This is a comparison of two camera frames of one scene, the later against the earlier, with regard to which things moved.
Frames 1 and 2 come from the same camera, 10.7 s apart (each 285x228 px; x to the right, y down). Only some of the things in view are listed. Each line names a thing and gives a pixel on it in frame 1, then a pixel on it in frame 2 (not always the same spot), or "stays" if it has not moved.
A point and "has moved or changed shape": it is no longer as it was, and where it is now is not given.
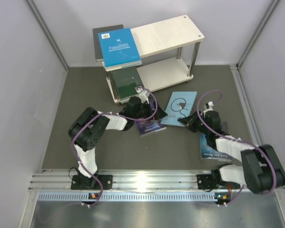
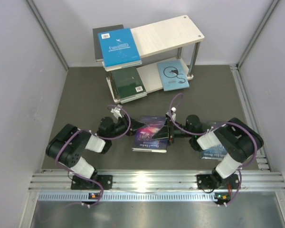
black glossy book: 96,31 stays
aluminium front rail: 127,181 stays
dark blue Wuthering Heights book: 208,152 stays
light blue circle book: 181,104 -> 173,75
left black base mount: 78,183 stays
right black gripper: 190,121 -> 165,133
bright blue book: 119,49 stays
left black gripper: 159,112 -> 135,125
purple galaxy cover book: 150,126 has moved or changed shape
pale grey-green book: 126,99 stays
